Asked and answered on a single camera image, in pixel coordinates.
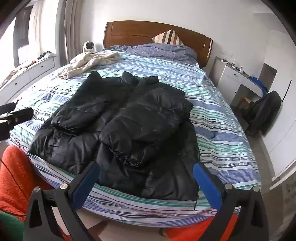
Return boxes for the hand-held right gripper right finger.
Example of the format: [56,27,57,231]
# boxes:
[193,162,270,241]

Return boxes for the beige curtain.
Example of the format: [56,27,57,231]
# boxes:
[54,0,81,67]

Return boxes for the thin black cable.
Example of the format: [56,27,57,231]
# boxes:
[0,158,26,217]

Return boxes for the black chair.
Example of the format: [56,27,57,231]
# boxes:
[245,91,282,137]

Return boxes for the small white fan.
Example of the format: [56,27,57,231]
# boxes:
[83,40,97,53]

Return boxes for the brown wooden headboard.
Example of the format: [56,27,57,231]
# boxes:
[103,21,213,69]

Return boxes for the striped blue green bed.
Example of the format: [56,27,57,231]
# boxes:
[9,50,262,226]

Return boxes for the green cloth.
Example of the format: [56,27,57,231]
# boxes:
[0,212,25,241]

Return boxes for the blue cloth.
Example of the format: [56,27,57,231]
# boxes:
[251,76,269,93]

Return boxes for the white desk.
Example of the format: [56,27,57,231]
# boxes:
[215,56,269,107]

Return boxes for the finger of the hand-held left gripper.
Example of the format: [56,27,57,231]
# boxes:
[7,107,34,125]
[0,103,16,114]

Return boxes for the blue plaid pillow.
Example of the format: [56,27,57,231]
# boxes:
[103,43,198,65]

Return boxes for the person's orange fleece pants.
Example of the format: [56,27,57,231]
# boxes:
[0,146,238,241]

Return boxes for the beige fleece blanket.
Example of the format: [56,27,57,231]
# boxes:
[57,51,120,80]

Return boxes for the small wooden stool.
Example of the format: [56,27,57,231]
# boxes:
[238,97,251,110]

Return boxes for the black puffer jacket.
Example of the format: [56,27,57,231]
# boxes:
[28,71,200,202]

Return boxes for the thin black rod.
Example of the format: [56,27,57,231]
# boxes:
[285,80,292,102]

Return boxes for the white window cabinet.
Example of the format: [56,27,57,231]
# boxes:
[0,56,56,98]

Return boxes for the brown striped pillow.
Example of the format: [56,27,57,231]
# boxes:
[151,29,185,46]

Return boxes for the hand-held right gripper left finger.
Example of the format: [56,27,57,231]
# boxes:
[24,161,100,241]

